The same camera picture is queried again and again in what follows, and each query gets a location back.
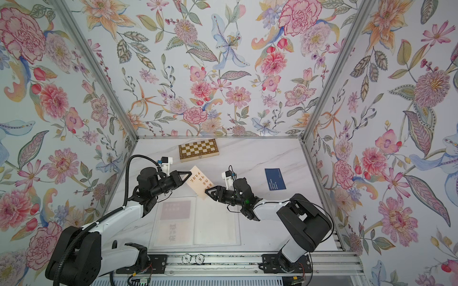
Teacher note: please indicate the white photo album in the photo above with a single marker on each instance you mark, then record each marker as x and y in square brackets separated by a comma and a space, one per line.
[212, 224]

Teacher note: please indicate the aluminium corner post right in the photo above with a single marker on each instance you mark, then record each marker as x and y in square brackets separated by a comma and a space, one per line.
[361, 16]

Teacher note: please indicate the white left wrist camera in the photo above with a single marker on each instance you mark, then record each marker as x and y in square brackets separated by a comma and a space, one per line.
[165, 165]

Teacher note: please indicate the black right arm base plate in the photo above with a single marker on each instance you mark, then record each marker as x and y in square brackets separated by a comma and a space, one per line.
[277, 264]

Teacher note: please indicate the wooden folding chess board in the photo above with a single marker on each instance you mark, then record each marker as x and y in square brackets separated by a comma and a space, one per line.
[198, 150]

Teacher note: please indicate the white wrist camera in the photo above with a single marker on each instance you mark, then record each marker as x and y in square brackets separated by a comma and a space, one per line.
[165, 165]
[228, 177]

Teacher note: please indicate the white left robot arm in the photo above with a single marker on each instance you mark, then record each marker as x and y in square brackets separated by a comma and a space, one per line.
[79, 257]

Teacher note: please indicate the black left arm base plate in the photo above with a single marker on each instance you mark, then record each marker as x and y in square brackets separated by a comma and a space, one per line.
[154, 264]

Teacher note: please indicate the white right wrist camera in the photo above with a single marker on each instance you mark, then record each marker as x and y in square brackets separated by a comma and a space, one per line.
[228, 177]

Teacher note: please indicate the beige card red characters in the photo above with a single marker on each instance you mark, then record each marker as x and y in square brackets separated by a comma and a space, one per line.
[174, 233]

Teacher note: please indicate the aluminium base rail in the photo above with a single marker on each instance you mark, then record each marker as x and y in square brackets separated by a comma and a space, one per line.
[321, 268]

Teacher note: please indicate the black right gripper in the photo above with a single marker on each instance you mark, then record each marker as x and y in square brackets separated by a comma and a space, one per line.
[220, 190]

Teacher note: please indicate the aluminium corner post left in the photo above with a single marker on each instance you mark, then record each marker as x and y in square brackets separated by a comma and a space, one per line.
[71, 25]

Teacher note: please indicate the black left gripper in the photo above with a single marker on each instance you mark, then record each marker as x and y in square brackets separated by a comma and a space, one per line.
[176, 179]

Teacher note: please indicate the dark blue card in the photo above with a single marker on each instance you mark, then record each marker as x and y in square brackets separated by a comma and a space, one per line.
[275, 179]

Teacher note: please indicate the pale beige card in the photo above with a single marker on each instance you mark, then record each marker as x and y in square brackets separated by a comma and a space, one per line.
[199, 182]

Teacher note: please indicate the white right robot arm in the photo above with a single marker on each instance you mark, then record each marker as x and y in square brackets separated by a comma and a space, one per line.
[306, 223]

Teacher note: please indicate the aluminium corner post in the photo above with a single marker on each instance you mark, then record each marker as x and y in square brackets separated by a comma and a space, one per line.
[361, 16]
[71, 25]

